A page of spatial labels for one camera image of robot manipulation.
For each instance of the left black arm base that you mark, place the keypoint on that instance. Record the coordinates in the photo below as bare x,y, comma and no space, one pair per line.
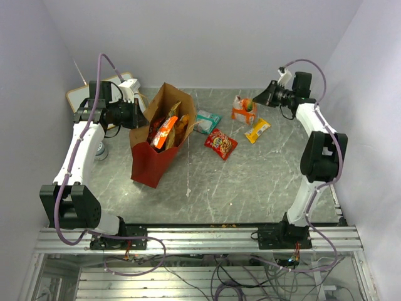
132,238

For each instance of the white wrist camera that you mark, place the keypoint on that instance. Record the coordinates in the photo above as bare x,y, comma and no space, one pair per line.
284,76
130,90

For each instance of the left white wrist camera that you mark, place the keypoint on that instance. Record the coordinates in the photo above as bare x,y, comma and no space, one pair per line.
130,90

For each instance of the red brown paper bag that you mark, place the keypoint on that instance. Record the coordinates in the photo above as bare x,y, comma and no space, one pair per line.
148,163

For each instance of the red Doritos chip bag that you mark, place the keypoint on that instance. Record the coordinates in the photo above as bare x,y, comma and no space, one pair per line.
154,127

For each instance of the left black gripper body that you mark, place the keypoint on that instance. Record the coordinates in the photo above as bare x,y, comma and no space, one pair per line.
126,113

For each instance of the orange snack packet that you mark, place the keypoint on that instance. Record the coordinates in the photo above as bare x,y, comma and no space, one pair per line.
244,110

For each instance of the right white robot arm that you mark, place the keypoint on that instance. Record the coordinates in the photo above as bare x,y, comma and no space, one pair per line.
322,159

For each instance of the red cookie snack packet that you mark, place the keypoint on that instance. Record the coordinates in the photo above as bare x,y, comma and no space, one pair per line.
221,144

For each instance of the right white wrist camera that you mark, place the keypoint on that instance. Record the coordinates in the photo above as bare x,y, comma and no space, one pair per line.
284,76

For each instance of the teal white snack packet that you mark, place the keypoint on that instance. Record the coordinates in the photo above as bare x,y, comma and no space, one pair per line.
206,122

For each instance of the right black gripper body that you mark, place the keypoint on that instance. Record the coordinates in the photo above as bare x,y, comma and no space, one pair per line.
277,95

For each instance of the Fox's candy bag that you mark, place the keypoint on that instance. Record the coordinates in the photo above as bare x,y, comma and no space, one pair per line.
161,136

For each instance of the yellow snack bar packet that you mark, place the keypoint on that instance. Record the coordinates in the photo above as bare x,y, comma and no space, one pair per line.
257,130

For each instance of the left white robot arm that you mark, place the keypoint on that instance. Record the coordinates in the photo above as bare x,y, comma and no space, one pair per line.
68,202

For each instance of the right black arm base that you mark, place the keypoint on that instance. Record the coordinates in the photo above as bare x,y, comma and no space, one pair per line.
282,235

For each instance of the aluminium frame rail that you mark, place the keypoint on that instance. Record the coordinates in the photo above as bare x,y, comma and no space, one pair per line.
204,241

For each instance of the large gold brown snack bag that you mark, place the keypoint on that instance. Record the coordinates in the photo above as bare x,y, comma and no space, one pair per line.
177,130

